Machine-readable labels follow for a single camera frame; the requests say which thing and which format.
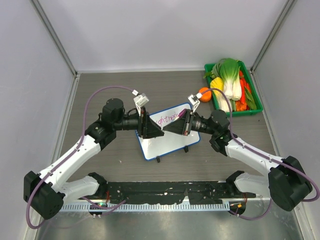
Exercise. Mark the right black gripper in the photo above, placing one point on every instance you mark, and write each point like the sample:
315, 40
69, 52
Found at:
181, 125

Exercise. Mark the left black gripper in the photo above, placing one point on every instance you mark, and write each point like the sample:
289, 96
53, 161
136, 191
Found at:
148, 128

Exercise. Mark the blue framed whiteboard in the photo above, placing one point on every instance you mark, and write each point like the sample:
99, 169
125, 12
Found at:
170, 142

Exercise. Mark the white marker magenta cap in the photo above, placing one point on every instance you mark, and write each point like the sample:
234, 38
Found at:
180, 114

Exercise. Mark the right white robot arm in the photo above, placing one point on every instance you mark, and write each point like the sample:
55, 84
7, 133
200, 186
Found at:
281, 179

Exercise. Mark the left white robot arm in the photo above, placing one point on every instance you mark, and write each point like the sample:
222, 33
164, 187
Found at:
47, 191

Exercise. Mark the orange toy fruit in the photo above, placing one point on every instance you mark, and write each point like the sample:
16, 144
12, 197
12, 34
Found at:
206, 94

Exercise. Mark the red toy peppers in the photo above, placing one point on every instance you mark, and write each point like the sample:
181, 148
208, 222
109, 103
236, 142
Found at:
241, 105

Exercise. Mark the green toy pea pods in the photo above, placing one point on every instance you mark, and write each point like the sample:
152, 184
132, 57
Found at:
249, 99

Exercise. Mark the toy bok choy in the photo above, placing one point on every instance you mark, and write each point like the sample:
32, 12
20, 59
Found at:
229, 73

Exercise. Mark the green plastic basket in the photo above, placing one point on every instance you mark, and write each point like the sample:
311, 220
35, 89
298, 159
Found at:
247, 77

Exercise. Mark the wire whiteboard stand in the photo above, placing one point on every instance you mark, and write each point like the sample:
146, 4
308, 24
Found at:
173, 153

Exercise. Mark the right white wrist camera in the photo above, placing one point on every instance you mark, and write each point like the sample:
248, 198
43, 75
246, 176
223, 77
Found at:
194, 100

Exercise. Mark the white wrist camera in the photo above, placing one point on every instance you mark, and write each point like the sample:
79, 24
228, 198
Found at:
194, 100
140, 99

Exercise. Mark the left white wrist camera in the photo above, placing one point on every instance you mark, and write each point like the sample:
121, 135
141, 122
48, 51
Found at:
140, 99

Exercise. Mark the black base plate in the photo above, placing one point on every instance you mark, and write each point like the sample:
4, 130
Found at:
173, 192

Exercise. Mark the white slotted cable duct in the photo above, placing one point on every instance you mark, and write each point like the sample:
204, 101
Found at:
185, 206

